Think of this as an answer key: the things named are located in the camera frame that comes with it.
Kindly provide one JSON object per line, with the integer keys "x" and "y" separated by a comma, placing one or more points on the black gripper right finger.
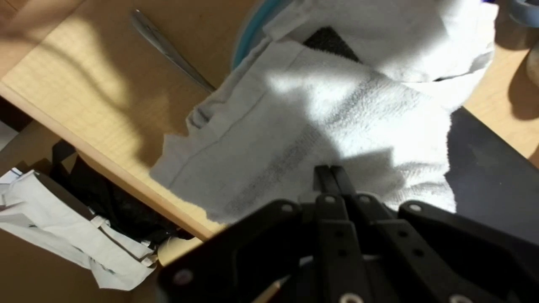
{"x": 342, "y": 181}

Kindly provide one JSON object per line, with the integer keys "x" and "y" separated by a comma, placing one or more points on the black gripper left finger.
{"x": 325, "y": 181}

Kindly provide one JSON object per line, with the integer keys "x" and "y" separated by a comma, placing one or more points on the white towel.
{"x": 364, "y": 85}

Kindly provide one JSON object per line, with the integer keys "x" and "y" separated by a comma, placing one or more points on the black mat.
{"x": 492, "y": 183}

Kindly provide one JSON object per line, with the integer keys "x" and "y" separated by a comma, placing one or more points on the crumpled white paper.
{"x": 44, "y": 215}

